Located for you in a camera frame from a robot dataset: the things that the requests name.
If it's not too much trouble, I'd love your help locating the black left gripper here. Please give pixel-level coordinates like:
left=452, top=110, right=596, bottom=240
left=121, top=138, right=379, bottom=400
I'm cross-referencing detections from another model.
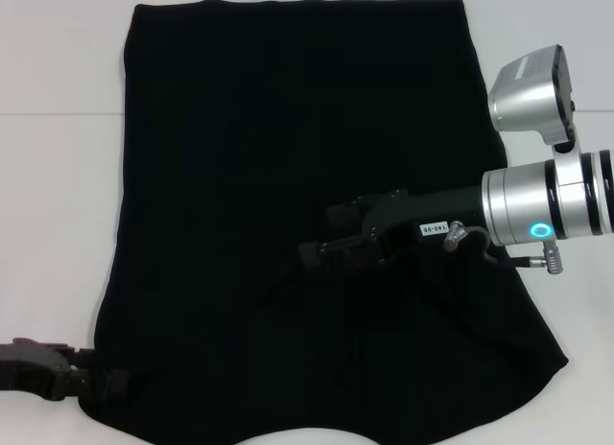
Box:
left=0, top=338, right=137, bottom=401

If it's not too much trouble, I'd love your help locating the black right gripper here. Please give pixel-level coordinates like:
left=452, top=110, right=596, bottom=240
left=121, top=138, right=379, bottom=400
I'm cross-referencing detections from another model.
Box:
left=296, top=184, right=486, bottom=274

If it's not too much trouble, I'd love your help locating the black t-shirt with FREE print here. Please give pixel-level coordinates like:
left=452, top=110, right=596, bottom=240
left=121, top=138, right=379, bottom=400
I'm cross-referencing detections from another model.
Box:
left=79, top=0, right=572, bottom=445

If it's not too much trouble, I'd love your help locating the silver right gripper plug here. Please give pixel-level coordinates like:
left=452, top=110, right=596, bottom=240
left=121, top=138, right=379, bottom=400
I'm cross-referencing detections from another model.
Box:
left=443, top=221, right=467, bottom=252

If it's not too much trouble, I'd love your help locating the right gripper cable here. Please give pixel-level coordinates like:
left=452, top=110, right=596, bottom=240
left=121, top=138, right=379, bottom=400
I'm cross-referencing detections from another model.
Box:
left=460, top=223, right=563, bottom=274

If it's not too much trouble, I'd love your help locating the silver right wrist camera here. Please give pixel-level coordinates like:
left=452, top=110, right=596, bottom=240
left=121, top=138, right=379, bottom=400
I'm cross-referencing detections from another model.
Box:
left=487, top=44, right=578, bottom=154

